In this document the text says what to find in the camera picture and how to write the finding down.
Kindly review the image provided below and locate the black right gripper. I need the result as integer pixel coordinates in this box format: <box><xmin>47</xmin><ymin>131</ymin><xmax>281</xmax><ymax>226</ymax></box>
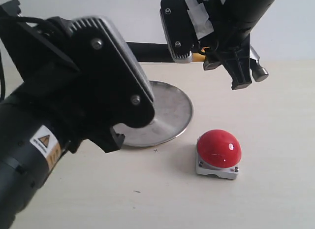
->
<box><xmin>199</xmin><ymin>22</ymin><xmax>253</xmax><ymax>90</ymax></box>

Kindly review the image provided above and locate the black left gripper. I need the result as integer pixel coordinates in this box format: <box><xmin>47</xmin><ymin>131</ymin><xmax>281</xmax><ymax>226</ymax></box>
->
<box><xmin>0</xmin><ymin>0</ymin><xmax>124</xmax><ymax>153</ymax></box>

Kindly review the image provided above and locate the yellow black claw hammer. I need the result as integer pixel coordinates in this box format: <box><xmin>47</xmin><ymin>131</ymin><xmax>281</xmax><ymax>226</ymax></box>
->
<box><xmin>126</xmin><ymin>41</ymin><xmax>269</xmax><ymax>82</ymax></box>

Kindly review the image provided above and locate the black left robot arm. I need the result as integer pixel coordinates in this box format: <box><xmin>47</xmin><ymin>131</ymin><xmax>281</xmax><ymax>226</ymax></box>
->
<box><xmin>0</xmin><ymin>0</ymin><xmax>125</xmax><ymax>229</ymax></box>

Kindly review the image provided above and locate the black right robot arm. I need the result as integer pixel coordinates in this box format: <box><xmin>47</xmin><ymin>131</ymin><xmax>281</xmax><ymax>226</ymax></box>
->
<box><xmin>199</xmin><ymin>0</ymin><xmax>275</xmax><ymax>90</ymax></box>

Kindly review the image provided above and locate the red dome push button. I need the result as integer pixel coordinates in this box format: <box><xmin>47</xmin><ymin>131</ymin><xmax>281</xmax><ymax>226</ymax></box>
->
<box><xmin>195</xmin><ymin>129</ymin><xmax>242</xmax><ymax>180</ymax></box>

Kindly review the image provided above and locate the round stainless steel plate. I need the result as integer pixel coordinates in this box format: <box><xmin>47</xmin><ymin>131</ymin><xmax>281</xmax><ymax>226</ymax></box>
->
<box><xmin>114</xmin><ymin>81</ymin><xmax>193</xmax><ymax>148</ymax></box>

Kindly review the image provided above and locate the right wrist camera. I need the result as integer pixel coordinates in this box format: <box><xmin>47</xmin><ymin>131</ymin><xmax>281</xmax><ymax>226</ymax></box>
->
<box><xmin>159</xmin><ymin>0</ymin><xmax>197</xmax><ymax>64</ymax></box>

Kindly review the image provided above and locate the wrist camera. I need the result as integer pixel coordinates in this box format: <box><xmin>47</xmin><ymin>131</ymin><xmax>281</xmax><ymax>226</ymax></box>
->
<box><xmin>159</xmin><ymin>0</ymin><xmax>197</xmax><ymax>64</ymax></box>
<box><xmin>69</xmin><ymin>16</ymin><xmax>155</xmax><ymax>128</ymax></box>

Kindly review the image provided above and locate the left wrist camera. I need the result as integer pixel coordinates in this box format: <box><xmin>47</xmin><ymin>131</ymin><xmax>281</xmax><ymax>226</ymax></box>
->
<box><xmin>69</xmin><ymin>16</ymin><xmax>155</xmax><ymax>128</ymax></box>

